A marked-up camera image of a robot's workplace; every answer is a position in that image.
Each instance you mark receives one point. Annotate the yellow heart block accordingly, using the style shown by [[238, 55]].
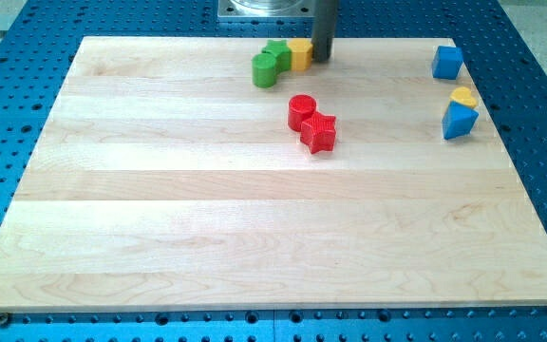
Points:
[[464, 96]]

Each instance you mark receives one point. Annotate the blue triangle block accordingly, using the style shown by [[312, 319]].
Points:
[[458, 120]]

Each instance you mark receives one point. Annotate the green cylinder block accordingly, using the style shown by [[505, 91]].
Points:
[[264, 70]]

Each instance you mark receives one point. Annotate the light wooden board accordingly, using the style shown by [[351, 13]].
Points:
[[164, 180]]

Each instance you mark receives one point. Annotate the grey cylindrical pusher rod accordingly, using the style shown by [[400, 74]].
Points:
[[323, 29]]

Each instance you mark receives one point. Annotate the blue perforated metal table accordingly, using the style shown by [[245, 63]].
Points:
[[38, 49]]

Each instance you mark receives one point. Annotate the yellow hexagon block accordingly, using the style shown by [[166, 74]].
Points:
[[301, 53]]

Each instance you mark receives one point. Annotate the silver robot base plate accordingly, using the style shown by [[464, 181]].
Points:
[[264, 8]]

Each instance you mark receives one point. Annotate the red star block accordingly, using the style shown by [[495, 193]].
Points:
[[318, 132]]

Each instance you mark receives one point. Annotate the green star block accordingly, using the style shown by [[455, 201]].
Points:
[[282, 54]]

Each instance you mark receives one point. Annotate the blue cube block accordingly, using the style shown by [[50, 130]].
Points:
[[447, 62]]

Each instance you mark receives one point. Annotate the red cylinder block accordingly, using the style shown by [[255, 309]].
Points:
[[300, 108]]

